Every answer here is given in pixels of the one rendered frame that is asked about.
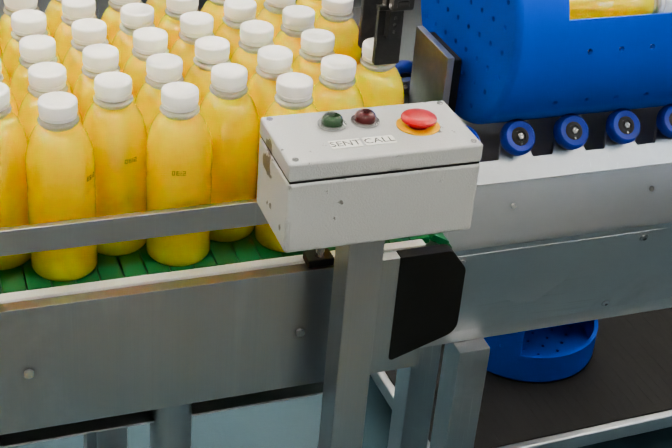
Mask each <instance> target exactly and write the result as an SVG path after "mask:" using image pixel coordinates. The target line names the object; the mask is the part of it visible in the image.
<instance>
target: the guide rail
mask: <svg viewBox="0 0 672 448"><path fill-rule="evenodd" d="M263 224H269V223H268V222H267V220H266V218H265V216H264V214H263V212H262V211H261V209H260V207H259V205H258V203H257V198H256V199H248V200H239V201H230V202H221V203H213V204H204V205H195V206H186V207H178V208H169V209H160V210H151V211H143V212H134V213H125V214H117V215H108V216H99V217H90V218H82V219H73V220H64V221H55V222H47V223H38V224H29V225H20V226H12V227H3V228H0V256H8V255H16V254H24V253H33V252H41V251H49V250H57V249H66V248H74V247H82V246H90V245H98V244H107V243H115V242H123V241H131V240H140V239H148V238H156V237H164V236H173V235H181V234H189V233H197V232H205V231H214V230H222V229H230V228H238V227H247V226H255V225H263Z"/></svg>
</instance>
